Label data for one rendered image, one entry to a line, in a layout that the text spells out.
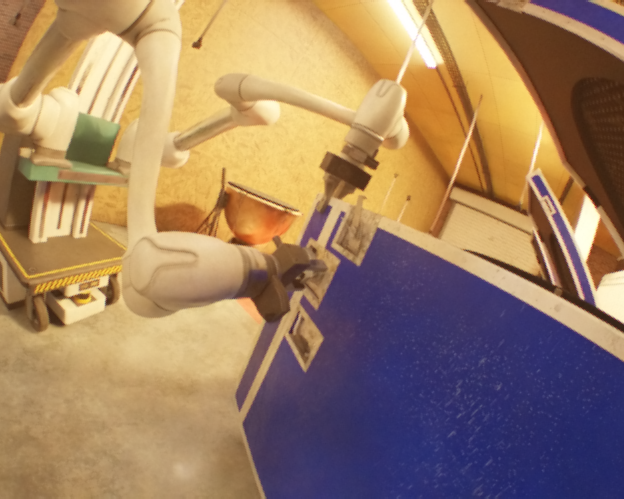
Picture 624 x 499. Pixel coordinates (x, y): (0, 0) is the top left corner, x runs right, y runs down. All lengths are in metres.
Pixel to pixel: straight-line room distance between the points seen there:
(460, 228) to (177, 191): 7.07
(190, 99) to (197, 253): 2.59
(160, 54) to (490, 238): 7.87
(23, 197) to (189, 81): 1.93
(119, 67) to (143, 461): 1.61
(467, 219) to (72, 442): 8.29
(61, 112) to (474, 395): 1.27
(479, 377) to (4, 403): 1.27
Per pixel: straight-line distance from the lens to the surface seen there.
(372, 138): 0.70
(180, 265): 0.35
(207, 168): 3.02
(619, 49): 0.53
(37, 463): 1.06
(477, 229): 8.07
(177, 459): 1.08
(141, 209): 0.54
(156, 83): 0.55
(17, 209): 1.56
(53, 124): 1.13
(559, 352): 0.34
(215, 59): 3.02
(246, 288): 0.43
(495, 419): 0.37
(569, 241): 1.96
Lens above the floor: 0.93
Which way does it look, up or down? 10 degrees down
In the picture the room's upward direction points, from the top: 24 degrees clockwise
